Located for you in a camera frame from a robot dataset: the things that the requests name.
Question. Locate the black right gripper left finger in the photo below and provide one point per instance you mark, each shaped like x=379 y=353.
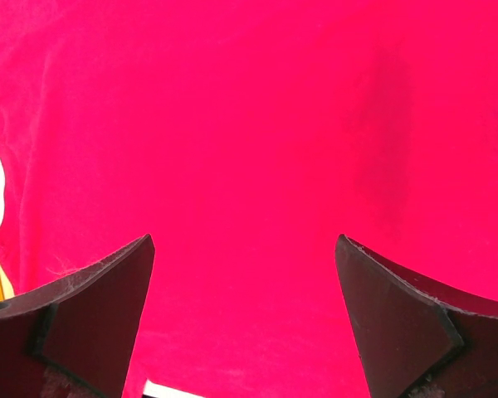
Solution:
x=74 y=337

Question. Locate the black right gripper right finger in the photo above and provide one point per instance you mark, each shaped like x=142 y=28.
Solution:
x=416 y=336

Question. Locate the magenta red t shirt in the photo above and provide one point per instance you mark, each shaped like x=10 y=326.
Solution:
x=245 y=137

